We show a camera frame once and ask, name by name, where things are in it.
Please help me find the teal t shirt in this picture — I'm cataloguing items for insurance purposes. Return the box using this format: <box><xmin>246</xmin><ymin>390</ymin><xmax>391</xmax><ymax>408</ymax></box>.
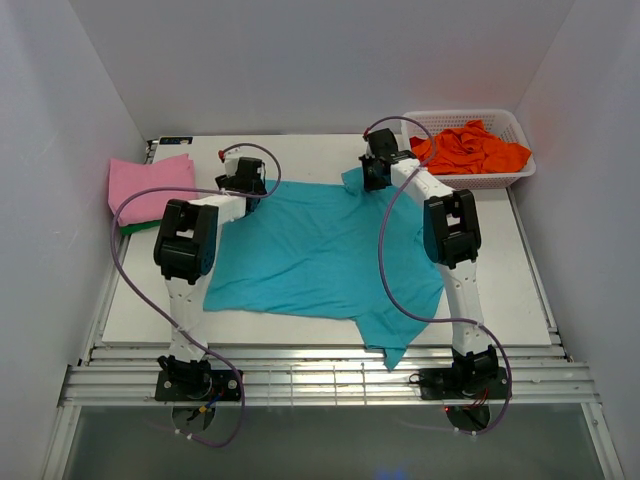
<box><xmin>203</xmin><ymin>169</ymin><xmax>443</xmax><ymax>369</ymax></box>

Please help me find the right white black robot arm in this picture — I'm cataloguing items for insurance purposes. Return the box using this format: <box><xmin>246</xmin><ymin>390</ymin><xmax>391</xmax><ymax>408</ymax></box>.
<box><xmin>359</xmin><ymin>129</ymin><xmax>499</xmax><ymax>397</ymax></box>

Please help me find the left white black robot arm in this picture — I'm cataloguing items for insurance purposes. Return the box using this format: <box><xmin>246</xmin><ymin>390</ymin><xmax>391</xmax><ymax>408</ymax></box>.
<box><xmin>153</xmin><ymin>150</ymin><xmax>267</xmax><ymax>400</ymax></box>

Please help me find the white plastic basket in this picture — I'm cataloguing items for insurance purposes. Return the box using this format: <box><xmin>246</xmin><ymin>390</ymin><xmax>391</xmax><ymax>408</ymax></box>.
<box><xmin>401</xmin><ymin>109</ymin><xmax>536</xmax><ymax>189</ymax></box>

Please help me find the blue label sticker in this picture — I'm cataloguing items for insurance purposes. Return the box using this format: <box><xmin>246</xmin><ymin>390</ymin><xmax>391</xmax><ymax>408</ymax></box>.
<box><xmin>158</xmin><ymin>136</ymin><xmax>193</xmax><ymax>145</ymax></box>

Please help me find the orange t shirt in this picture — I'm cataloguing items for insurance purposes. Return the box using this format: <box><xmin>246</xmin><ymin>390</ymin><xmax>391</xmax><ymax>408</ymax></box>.
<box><xmin>410</xmin><ymin>119</ymin><xmax>532</xmax><ymax>175</ymax></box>

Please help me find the folded pink t shirt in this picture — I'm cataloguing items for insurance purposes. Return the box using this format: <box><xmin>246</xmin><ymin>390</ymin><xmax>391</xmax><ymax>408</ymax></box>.
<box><xmin>108</xmin><ymin>154</ymin><xmax>198</xmax><ymax>227</ymax></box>

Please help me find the folded green t shirt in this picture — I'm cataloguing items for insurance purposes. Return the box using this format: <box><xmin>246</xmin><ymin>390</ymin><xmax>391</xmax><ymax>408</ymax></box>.
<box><xmin>119</xmin><ymin>220</ymin><xmax>161</xmax><ymax>236</ymax></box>

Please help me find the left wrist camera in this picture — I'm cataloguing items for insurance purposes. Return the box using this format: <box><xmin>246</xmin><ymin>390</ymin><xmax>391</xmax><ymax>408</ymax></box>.
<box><xmin>218</xmin><ymin>148</ymin><xmax>241</xmax><ymax>176</ymax></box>

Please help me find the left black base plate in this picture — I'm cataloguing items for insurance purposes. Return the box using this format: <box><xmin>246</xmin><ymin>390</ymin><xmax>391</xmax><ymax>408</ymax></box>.
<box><xmin>153</xmin><ymin>370</ymin><xmax>241</xmax><ymax>403</ymax></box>

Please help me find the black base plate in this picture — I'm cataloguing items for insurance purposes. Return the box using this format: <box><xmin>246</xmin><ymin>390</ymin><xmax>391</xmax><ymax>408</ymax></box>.
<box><xmin>153</xmin><ymin>370</ymin><xmax>241</xmax><ymax>403</ymax></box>
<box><xmin>408</xmin><ymin>368</ymin><xmax>509</xmax><ymax>400</ymax></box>

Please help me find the aluminium rail frame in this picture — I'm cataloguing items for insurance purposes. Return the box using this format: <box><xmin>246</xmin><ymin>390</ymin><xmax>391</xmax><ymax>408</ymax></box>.
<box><xmin>43</xmin><ymin>228</ymin><xmax>624</xmax><ymax>479</ymax></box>

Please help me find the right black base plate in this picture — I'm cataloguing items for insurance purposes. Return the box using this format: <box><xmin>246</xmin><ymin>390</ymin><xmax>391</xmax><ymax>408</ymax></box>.
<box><xmin>408</xmin><ymin>368</ymin><xmax>509</xmax><ymax>400</ymax></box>

